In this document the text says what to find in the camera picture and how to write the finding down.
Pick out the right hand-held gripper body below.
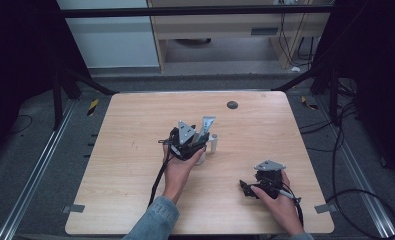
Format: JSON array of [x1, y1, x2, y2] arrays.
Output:
[[253, 159, 287, 200]]

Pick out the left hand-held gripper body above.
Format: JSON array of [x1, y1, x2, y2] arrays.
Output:
[[167, 120, 208, 162]]

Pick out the white cup with handle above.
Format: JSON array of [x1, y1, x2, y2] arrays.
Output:
[[194, 132, 220, 166]]

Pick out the white and teal toothpaste tube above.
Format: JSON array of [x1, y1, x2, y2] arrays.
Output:
[[194, 115, 217, 144]]

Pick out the person's left hand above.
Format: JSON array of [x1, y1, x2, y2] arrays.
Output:
[[162, 145, 207, 205]]

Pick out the person's right hand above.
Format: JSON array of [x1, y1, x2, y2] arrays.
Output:
[[250, 169, 305, 237]]

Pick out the black and yellow tape strip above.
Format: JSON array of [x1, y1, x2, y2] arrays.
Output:
[[86, 98, 100, 117], [300, 95, 320, 111]]

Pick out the black metal stand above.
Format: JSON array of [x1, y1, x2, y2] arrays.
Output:
[[50, 64, 120, 132], [270, 64, 341, 127]]

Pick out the black horizontal bar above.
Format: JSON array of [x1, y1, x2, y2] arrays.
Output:
[[58, 4, 335, 19]]

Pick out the white cabinet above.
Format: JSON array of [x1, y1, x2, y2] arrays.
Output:
[[56, 0, 161, 70]]

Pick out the dark curtain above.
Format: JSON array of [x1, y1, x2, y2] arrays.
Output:
[[0, 0, 93, 164], [313, 0, 395, 186]]

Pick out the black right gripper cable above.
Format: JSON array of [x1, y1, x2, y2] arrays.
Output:
[[268, 178, 305, 229]]

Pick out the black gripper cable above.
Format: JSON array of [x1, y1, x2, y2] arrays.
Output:
[[268, 178, 305, 229], [147, 138, 175, 208]]

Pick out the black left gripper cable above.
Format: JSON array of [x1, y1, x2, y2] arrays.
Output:
[[147, 138, 175, 208]]

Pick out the grey metal table bracket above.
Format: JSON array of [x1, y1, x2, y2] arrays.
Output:
[[61, 204, 86, 215], [313, 202, 339, 215]]

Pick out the aluminium floor rail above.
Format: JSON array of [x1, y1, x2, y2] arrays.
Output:
[[0, 99, 77, 240], [316, 95, 395, 240]]

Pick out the hanging black desk cables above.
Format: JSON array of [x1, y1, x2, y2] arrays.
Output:
[[277, 12, 317, 68]]

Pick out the black looped floor cable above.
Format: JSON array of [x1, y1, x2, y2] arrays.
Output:
[[324, 99, 395, 240]]

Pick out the thin black floor cable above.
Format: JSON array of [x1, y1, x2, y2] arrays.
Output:
[[4, 114, 33, 137]]

